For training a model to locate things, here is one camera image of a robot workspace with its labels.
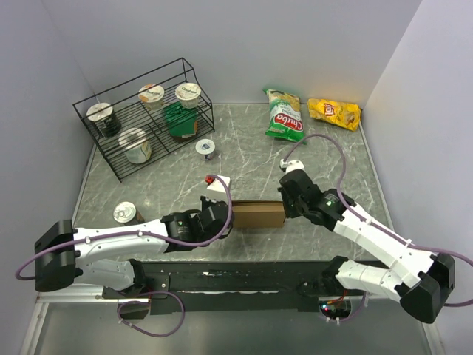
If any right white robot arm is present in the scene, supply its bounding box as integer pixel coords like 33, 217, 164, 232
278, 169, 455, 324

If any orange yogurt cup on rack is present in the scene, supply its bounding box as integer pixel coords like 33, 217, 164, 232
138, 84, 165, 111

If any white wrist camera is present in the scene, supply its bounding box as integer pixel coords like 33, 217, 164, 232
279, 159, 305, 174
205, 175, 228, 203

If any black wire rack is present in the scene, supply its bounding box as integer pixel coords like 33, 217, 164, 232
73, 58, 215, 180

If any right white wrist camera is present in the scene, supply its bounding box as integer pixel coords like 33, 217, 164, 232
279, 159, 305, 174

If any small white yogurt cup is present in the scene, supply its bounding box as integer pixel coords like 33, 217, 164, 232
195, 139, 216, 160

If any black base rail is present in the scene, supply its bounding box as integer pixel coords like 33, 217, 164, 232
101, 260, 367, 315

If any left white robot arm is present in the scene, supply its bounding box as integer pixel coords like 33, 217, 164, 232
34, 197, 234, 297

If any white cup lower rack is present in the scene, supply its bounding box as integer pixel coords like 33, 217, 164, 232
118, 128, 152, 164

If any brown cardboard box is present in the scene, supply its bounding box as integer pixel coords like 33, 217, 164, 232
232, 200, 286, 229

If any Chobani yogurt cup on rack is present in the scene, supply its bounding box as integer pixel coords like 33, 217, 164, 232
174, 82, 202, 109

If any dark tin can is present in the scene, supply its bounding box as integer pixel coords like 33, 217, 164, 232
112, 201, 145, 226

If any yellow Lays chips bag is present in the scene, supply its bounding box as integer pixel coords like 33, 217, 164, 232
307, 98, 361, 132

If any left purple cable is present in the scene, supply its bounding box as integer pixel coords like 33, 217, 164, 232
15, 173, 236, 338

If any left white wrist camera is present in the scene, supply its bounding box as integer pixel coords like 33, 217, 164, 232
205, 175, 228, 203

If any green Chuba chips bag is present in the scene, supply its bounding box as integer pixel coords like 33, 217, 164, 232
264, 89, 305, 142

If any green snack bag in rack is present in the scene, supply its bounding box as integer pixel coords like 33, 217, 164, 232
164, 102, 198, 142

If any dark yogurt cup on rack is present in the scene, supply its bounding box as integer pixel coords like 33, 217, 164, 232
86, 103, 121, 138

